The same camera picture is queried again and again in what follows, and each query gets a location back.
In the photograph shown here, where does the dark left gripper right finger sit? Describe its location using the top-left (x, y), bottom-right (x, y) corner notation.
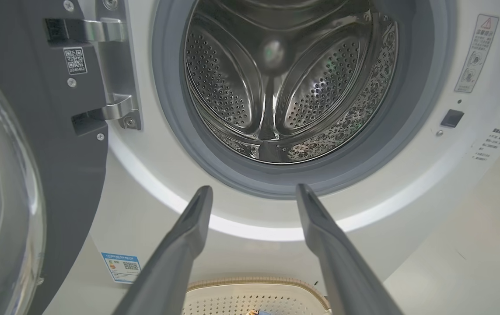
top-left (296, 184), bottom-right (403, 315)

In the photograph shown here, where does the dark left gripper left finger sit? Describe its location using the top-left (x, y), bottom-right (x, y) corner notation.
top-left (113, 185), bottom-right (213, 315)

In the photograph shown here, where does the black round glass washer door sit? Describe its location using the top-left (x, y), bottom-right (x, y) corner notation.
top-left (0, 0), bottom-right (109, 315)

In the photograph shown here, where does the white front-load washing machine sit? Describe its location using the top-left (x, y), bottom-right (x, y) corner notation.
top-left (42, 0), bottom-right (500, 315)

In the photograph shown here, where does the cream perforated laundry basket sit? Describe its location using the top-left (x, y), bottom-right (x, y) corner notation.
top-left (182, 276), bottom-right (331, 315)

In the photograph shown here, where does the grey rubber door gasket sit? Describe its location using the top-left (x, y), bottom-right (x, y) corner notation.
top-left (151, 0), bottom-right (456, 200)

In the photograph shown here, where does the black door latch socket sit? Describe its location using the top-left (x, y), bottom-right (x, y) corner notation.
top-left (441, 109), bottom-right (465, 128)

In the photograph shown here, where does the silver metal door hinge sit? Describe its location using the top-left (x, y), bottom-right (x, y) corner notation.
top-left (81, 0), bottom-right (142, 131)

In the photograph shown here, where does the blue energy label sticker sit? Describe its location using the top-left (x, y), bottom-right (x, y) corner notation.
top-left (101, 252), bottom-right (142, 284)

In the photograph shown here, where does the perforated steel washer drum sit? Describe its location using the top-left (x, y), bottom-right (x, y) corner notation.
top-left (184, 0), bottom-right (399, 165)

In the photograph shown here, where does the small printed text label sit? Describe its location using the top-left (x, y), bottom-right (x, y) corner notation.
top-left (472, 128), bottom-right (500, 162)

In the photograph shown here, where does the white QR code sticker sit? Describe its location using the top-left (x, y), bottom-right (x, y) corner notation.
top-left (63, 47), bottom-right (87, 75)

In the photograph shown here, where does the white warning sticker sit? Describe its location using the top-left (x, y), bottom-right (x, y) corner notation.
top-left (454, 14), bottom-right (500, 93)

